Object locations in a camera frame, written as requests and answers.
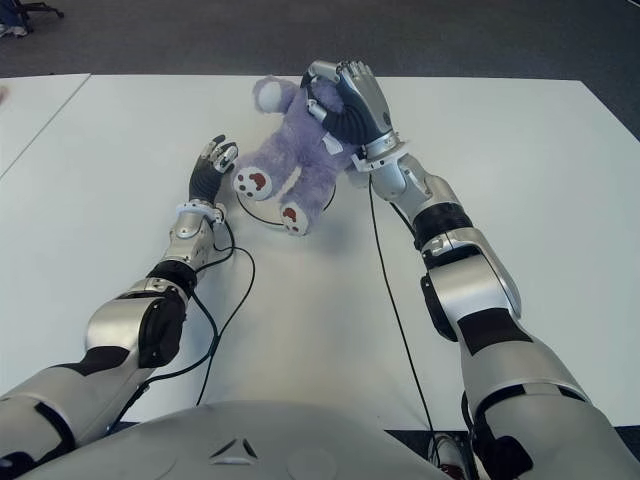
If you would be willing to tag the right robot arm silver black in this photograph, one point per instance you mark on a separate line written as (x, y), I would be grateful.
(475, 295)

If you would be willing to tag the silver robot torso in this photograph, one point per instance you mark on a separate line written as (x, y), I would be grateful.
(225, 440)

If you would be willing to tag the purple plush bear doll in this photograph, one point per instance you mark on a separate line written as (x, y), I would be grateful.
(300, 150)

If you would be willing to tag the left robot arm silver black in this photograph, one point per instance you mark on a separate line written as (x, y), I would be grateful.
(120, 325)

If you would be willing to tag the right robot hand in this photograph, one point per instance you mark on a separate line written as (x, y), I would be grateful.
(365, 110)

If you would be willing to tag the white plate black rim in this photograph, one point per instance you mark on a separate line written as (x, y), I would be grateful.
(252, 207)

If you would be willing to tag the black office chair base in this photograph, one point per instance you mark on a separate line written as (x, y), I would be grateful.
(45, 7)

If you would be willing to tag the blue jeans leg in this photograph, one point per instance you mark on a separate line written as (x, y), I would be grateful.
(6, 18)

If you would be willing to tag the white red sneaker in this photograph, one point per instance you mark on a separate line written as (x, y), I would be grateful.
(447, 452)

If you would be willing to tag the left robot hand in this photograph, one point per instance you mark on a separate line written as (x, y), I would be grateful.
(205, 180)

